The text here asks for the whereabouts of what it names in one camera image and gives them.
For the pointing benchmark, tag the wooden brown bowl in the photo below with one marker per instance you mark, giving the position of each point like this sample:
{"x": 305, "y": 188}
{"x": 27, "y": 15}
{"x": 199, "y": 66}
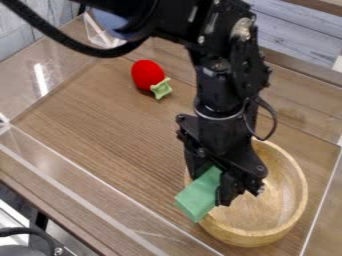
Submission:
{"x": 256, "y": 221}

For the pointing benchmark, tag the red plush strawberry toy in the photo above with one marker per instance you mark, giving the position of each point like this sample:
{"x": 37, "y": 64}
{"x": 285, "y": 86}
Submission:
{"x": 150, "y": 79}

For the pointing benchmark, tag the green rectangular block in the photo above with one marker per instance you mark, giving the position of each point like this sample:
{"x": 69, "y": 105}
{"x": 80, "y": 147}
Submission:
{"x": 195, "y": 200}

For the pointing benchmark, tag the clear acrylic tray wall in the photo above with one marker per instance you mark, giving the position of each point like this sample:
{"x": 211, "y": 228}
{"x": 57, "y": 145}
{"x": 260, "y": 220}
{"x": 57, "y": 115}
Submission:
{"x": 110, "y": 218}

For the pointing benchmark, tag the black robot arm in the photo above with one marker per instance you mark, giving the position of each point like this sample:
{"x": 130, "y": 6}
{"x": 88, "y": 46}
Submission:
{"x": 218, "y": 32}

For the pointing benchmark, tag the black metal table bracket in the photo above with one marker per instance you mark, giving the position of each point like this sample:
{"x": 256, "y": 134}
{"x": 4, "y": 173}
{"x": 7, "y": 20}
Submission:
{"x": 45, "y": 242}

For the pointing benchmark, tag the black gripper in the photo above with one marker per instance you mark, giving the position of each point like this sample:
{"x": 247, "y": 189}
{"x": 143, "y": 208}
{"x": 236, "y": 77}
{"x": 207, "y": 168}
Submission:
{"x": 218, "y": 141}

